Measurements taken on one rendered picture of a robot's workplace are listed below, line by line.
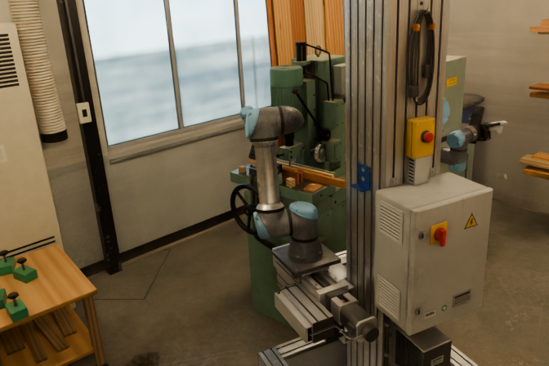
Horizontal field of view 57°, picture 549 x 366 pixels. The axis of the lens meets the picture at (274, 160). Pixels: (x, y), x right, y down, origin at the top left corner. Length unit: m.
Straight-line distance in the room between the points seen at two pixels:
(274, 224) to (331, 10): 2.93
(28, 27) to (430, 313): 2.56
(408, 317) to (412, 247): 0.27
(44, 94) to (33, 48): 0.27
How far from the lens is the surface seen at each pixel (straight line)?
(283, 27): 4.26
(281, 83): 2.63
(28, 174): 3.23
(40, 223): 3.34
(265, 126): 1.99
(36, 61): 3.26
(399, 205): 1.69
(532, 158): 4.16
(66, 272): 2.97
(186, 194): 4.09
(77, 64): 3.42
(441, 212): 1.71
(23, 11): 3.25
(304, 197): 2.62
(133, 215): 3.91
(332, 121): 2.79
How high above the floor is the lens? 1.92
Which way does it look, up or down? 19 degrees down
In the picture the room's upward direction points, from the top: 3 degrees counter-clockwise
